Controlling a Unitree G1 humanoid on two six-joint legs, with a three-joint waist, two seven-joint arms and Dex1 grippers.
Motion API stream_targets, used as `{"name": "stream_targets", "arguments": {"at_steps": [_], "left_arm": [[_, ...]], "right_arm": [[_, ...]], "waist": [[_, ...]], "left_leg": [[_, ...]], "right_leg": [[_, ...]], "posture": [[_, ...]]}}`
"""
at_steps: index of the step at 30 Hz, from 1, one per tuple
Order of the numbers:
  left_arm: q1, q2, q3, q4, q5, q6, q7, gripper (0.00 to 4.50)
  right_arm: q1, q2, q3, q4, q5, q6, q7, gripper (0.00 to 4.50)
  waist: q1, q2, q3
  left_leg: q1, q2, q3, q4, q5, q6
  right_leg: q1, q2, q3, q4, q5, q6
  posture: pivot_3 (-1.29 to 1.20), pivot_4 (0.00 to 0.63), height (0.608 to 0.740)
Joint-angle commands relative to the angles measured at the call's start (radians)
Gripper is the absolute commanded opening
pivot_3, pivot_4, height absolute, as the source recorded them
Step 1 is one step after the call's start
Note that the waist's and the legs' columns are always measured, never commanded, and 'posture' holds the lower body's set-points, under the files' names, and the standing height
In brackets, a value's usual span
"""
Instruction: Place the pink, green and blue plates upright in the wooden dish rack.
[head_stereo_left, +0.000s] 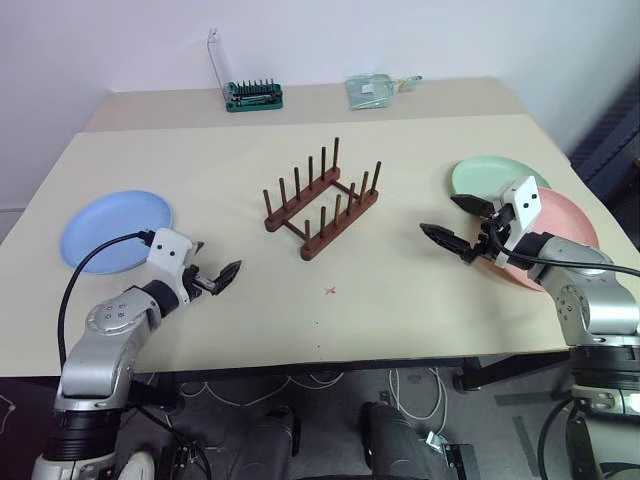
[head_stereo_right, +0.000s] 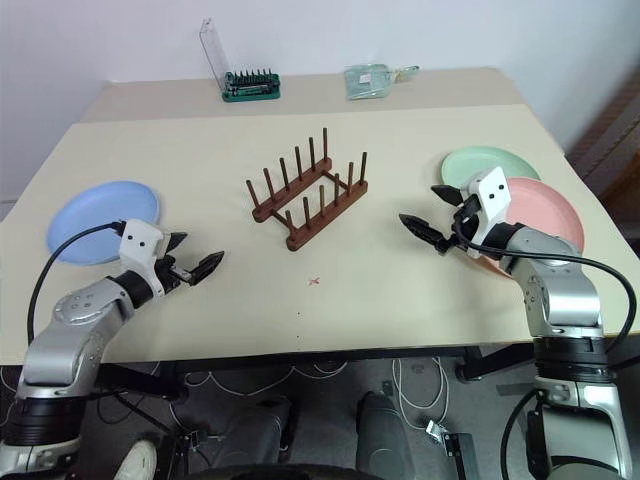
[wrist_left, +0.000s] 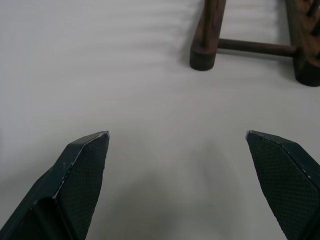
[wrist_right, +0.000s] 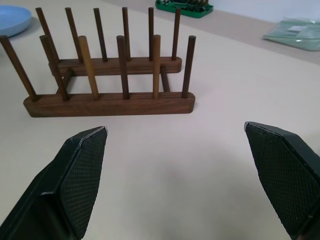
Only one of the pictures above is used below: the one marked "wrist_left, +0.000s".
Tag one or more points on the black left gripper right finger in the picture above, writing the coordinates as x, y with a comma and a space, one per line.
282, 180

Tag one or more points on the dark wooden rack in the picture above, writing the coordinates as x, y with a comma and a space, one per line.
255, 46

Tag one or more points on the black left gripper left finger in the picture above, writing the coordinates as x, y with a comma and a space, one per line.
75, 185

